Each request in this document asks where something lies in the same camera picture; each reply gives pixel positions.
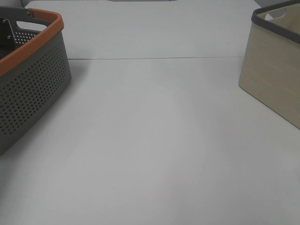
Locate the beige bin grey rim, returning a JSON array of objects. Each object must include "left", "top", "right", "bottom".
[{"left": 239, "top": 0, "right": 300, "bottom": 128}]

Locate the grey perforated basket orange rim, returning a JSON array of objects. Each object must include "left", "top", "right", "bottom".
[{"left": 0, "top": 7, "right": 72, "bottom": 153}]

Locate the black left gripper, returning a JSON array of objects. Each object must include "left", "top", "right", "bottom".
[{"left": 0, "top": 17, "right": 15, "bottom": 49}]

